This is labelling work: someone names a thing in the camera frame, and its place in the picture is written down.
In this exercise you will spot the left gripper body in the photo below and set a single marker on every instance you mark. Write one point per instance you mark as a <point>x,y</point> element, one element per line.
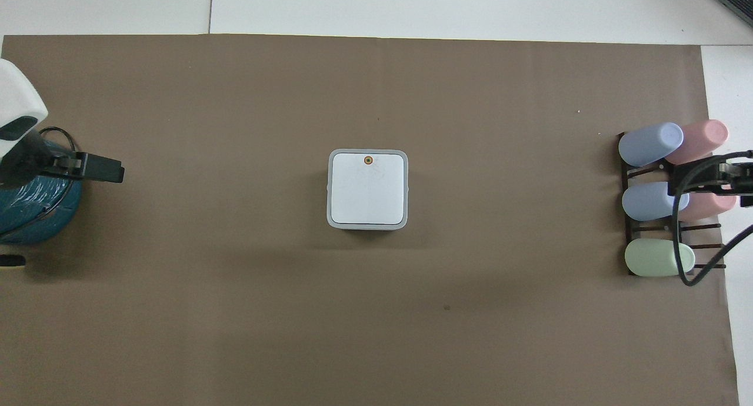
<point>29,162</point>

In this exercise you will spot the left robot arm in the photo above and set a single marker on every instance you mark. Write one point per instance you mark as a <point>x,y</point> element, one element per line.
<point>16,94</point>

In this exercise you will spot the white square trash can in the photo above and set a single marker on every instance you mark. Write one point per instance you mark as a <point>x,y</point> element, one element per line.
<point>367,191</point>

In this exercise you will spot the teal round container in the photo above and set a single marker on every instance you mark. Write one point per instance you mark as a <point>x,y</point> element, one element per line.
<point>32,212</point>

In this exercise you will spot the black stand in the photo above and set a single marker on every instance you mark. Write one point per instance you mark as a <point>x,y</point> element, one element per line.
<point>10,260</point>

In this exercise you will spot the blue cup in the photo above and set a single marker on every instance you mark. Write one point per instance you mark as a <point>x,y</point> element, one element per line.
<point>647,145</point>
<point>647,201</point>

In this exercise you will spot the green cup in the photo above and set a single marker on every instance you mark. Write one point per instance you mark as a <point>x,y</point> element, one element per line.
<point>653,258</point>

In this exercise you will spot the pink cup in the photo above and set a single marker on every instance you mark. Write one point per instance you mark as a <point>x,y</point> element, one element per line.
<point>703,138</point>
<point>715,204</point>

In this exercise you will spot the dark brown cup rack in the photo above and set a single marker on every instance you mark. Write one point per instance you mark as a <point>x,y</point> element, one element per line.
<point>709,226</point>

